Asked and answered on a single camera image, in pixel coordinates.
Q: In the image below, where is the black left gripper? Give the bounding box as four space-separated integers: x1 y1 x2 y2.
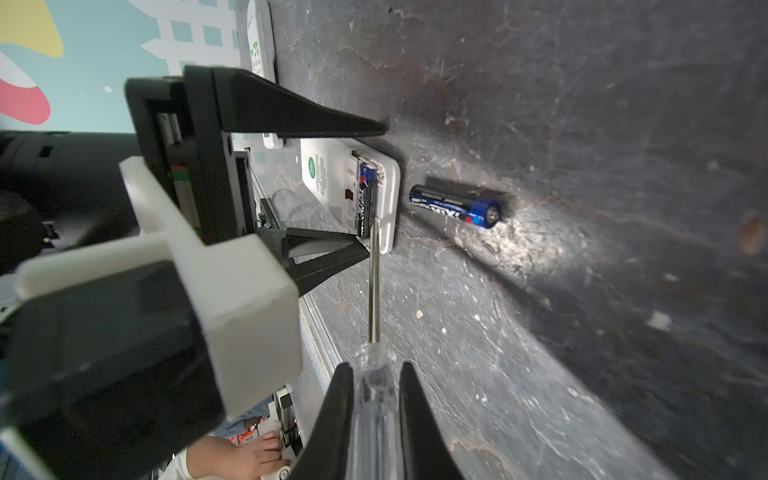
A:
124 66 387 297

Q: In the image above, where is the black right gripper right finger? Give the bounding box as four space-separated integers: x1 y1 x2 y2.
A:
399 362 464 480

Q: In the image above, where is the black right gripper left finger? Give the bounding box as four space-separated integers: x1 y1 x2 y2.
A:
287 362 354 480

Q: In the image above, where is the white remote with batteries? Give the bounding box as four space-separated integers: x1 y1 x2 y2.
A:
300 138 401 254

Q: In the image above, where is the clear handle screwdriver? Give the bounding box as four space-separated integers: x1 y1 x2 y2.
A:
346 220 403 479

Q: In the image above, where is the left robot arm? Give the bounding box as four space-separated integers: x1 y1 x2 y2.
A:
1 66 386 293

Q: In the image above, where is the white remote with green buttons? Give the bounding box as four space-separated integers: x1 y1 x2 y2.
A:
245 0 284 151

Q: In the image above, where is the person's hand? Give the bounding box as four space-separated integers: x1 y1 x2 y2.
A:
186 432 292 480

